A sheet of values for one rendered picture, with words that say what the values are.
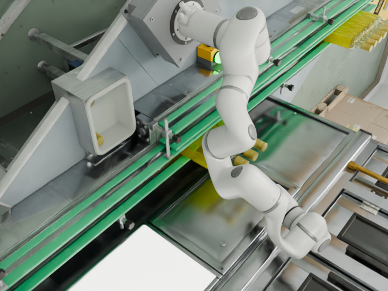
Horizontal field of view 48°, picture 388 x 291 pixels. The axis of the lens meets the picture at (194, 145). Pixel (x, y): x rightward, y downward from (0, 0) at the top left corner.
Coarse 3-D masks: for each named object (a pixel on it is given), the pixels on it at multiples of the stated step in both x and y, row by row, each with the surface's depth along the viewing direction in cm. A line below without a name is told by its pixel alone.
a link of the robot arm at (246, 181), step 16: (208, 160) 118; (224, 160) 120; (224, 176) 115; (240, 176) 110; (256, 176) 110; (224, 192) 115; (240, 192) 111; (256, 192) 110; (272, 192) 112; (256, 208) 116
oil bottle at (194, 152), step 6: (192, 144) 156; (198, 144) 156; (186, 150) 157; (192, 150) 155; (198, 150) 154; (186, 156) 159; (192, 156) 156; (198, 156) 154; (198, 162) 156; (204, 162) 153
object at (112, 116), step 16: (128, 80) 135; (96, 96) 127; (112, 96) 143; (128, 96) 139; (96, 112) 140; (112, 112) 146; (128, 112) 144; (96, 128) 144; (112, 128) 148; (128, 128) 148; (96, 144) 136; (112, 144) 143
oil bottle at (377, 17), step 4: (360, 12) 235; (364, 12) 234; (368, 12) 235; (368, 16) 231; (372, 16) 231; (376, 16) 231; (376, 20) 229; (380, 20) 229; (380, 24) 230; (384, 24) 229
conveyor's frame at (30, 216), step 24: (312, 0) 217; (288, 24) 198; (192, 72) 169; (216, 72) 169; (144, 96) 157; (168, 96) 157; (192, 96) 160; (144, 144) 152; (72, 168) 144; (96, 168) 144; (120, 168) 144; (48, 192) 136; (72, 192) 136; (0, 216) 129; (24, 216) 129; (48, 216) 129; (0, 240) 123; (24, 240) 124
